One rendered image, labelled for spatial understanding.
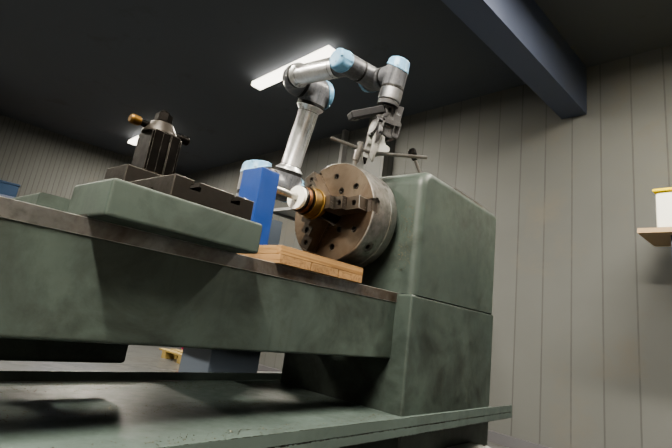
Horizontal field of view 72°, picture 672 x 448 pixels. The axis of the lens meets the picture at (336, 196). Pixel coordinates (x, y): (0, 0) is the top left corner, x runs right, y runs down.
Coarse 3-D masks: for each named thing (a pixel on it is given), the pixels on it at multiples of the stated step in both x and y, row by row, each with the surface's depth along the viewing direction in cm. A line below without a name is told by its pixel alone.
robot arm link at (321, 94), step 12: (312, 84) 185; (324, 84) 189; (300, 96) 188; (312, 96) 187; (324, 96) 189; (300, 108) 190; (312, 108) 188; (324, 108) 195; (300, 120) 189; (312, 120) 190; (300, 132) 188; (312, 132) 193; (288, 144) 190; (300, 144) 189; (288, 156) 189; (300, 156) 190; (276, 168) 189; (288, 168) 187; (300, 168) 192; (288, 180) 187; (300, 180) 192
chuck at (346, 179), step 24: (336, 168) 145; (360, 168) 140; (336, 192) 142; (360, 192) 136; (384, 192) 139; (336, 216) 150; (360, 216) 134; (384, 216) 135; (336, 240) 137; (360, 240) 131
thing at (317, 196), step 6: (312, 192) 131; (318, 192) 133; (312, 198) 130; (318, 198) 131; (324, 198) 133; (306, 204) 129; (312, 204) 130; (318, 204) 131; (324, 204) 132; (294, 210) 131; (300, 210) 130; (306, 210) 130; (312, 210) 131; (318, 210) 132; (324, 210) 135; (306, 216) 133; (312, 216) 133; (318, 216) 133
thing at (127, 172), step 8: (112, 168) 102; (120, 168) 99; (128, 168) 97; (136, 168) 99; (112, 176) 100; (120, 176) 98; (128, 176) 97; (136, 176) 98; (144, 176) 100; (152, 176) 101
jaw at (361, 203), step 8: (328, 200) 132; (336, 200) 133; (344, 200) 132; (352, 200) 132; (360, 200) 131; (368, 200) 134; (376, 200) 134; (328, 208) 132; (336, 208) 132; (344, 208) 132; (352, 208) 131; (360, 208) 130; (368, 208) 133; (376, 208) 134
